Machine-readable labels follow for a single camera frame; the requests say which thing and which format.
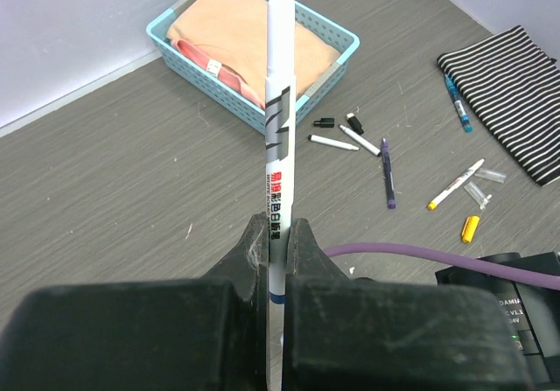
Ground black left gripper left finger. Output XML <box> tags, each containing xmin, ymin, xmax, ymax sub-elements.
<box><xmin>1</xmin><ymin>214</ymin><xmax>268</xmax><ymax>390</ymax></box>

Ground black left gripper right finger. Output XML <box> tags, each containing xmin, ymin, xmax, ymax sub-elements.
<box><xmin>283</xmin><ymin>219</ymin><xmax>535</xmax><ymax>390</ymax></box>

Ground white marker with blue end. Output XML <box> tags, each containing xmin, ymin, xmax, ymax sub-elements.
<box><xmin>263</xmin><ymin>0</ymin><xmax>297</xmax><ymax>391</ymax></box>

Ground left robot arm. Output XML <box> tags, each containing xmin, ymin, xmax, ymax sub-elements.
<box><xmin>1</xmin><ymin>214</ymin><xmax>559</xmax><ymax>390</ymax></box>

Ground purple pen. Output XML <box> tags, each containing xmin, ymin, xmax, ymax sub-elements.
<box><xmin>381</xmin><ymin>138</ymin><xmax>396</xmax><ymax>210</ymax></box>

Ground yellow pen cap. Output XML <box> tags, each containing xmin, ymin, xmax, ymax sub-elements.
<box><xmin>461</xmin><ymin>215</ymin><xmax>480</xmax><ymax>244</ymax></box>

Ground short white pen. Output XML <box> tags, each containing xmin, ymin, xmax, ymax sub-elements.
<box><xmin>308</xmin><ymin>135</ymin><xmax>360</xmax><ymax>151</ymax></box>

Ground white pen with black end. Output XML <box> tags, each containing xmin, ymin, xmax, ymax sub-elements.
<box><xmin>339</xmin><ymin>124</ymin><xmax>382</xmax><ymax>157</ymax></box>

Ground small black pen cap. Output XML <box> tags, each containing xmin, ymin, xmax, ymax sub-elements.
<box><xmin>313</xmin><ymin>117</ymin><xmax>335</xmax><ymax>129</ymax></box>

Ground teal pen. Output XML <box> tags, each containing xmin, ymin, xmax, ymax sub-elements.
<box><xmin>444</xmin><ymin>74</ymin><xmax>473</xmax><ymax>133</ymax></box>

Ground white marker with yellow end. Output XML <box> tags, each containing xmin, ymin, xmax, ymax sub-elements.
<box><xmin>427</xmin><ymin>158</ymin><xmax>486</xmax><ymax>211</ymax></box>

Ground black cap with white tip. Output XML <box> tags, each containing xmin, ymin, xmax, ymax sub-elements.
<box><xmin>346</xmin><ymin>113</ymin><xmax>364</xmax><ymax>136</ymax></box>

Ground light blue perforated basket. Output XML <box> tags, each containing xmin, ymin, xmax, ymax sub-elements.
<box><xmin>146</xmin><ymin>0</ymin><xmax>360</xmax><ymax>132</ymax></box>

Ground peach folded towel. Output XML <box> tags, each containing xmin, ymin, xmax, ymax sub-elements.
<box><xmin>165</xmin><ymin>0</ymin><xmax>342</xmax><ymax>110</ymax></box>

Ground black white striped cloth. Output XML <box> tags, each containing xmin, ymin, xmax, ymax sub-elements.
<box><xmin>437</xmin><ymin>25</ymin><xmax>559</xmax><ymax>186</ymax></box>

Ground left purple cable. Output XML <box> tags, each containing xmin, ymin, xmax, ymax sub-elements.
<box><xmin>325</xmin><ymin>242</ymin><xmax>560</xmax><ymax>291</ymax></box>

